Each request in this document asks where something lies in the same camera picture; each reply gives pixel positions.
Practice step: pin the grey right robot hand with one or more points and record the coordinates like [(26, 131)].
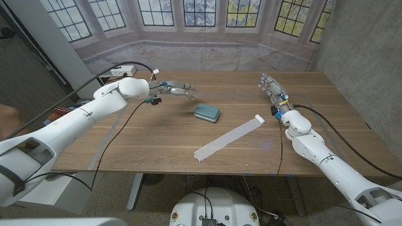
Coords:
[(274, 91)]

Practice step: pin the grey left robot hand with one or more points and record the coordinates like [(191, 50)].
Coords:
[(172, 88)]

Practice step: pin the teal zippered case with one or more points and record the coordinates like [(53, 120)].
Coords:
[(206, 112)]

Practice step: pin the white gauze bandage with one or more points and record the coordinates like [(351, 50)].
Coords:
[(226, 139)]

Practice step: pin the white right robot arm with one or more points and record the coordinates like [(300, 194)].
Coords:
[(314, 147)]

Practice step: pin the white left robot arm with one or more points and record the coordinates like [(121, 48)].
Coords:
[(78, 116)]

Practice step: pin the printed bay window backdrop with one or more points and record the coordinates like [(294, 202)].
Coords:
[(201, 56)]

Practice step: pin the white power strip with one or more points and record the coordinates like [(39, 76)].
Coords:
[(125, 72)]

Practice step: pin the black floor fan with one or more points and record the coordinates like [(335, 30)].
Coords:
[(153, 179)]

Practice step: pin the blue box with items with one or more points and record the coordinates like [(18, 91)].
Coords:
[(80, 103)]

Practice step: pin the black remote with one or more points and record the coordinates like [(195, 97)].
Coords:
[(77, 105)]

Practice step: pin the grey metal table leg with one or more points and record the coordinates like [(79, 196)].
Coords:
[(135, 191), (296, 196)]

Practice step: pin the red box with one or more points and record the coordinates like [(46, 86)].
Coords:
[(63, 110)]

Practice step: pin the orange small item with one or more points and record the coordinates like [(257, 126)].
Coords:
[(52, 117)]

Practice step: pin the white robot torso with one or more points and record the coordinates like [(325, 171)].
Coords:
[(215, 204)]

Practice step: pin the white floor platform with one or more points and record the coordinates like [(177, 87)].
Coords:
[(63, 191)]

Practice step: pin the person's bare leg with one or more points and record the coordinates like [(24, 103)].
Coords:
[(9, 120)]

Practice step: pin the white robot body edge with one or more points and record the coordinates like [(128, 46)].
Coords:
[(63, 222)]

